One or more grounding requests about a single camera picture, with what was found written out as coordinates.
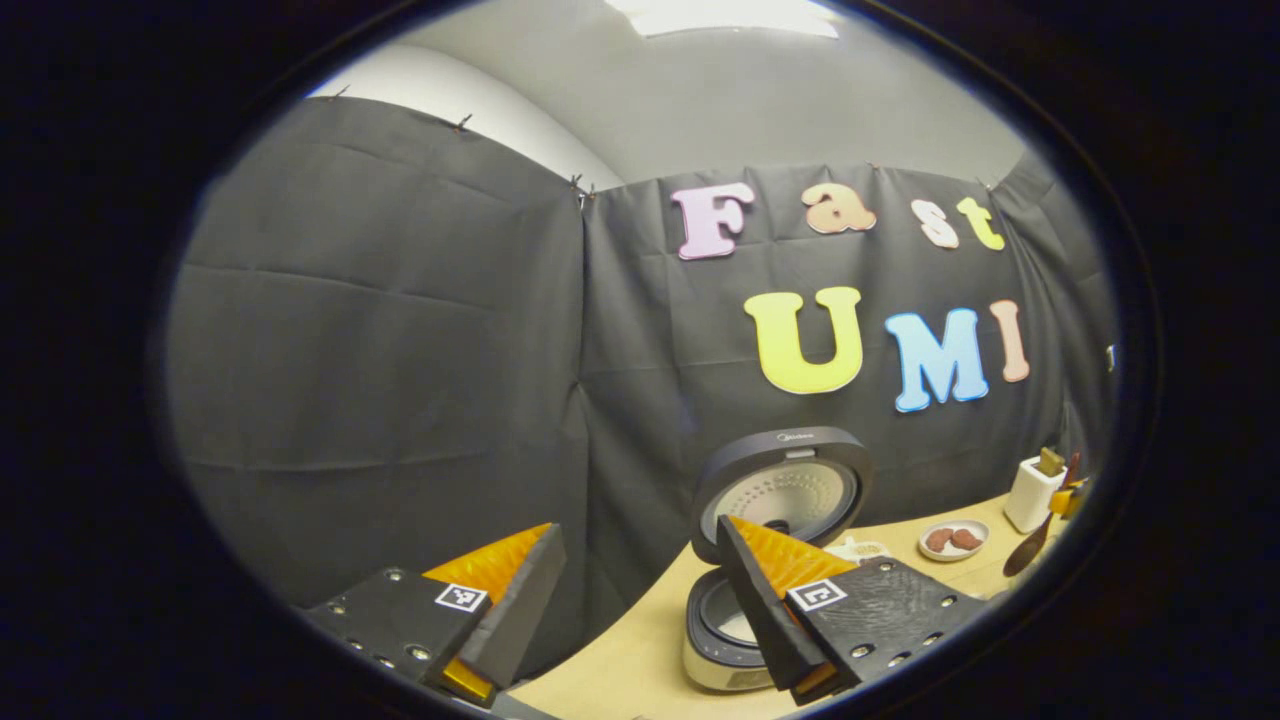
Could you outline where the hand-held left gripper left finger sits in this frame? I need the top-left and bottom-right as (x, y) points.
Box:
(305, 520), (569, 711)

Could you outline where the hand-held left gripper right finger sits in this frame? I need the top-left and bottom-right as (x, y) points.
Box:
(714, 513), (989, 707)

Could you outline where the brown wooden spoon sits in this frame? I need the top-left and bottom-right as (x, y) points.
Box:
(1002, 452), (1083, 579)

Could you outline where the dark grey rice cooker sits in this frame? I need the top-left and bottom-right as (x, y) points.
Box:
(682, 426), (875, 694)

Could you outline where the white toaster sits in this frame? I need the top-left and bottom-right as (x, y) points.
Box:
(1003, 455), (1067, 534)

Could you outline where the round white plate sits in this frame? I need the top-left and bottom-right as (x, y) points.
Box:
(918, 519), (991, 562)

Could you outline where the black backdrop cloth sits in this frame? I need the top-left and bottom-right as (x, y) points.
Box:
(165, 95), (1119, 681)

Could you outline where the large ceiling light panel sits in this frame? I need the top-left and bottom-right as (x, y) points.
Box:
(605, 0), (841, 39)

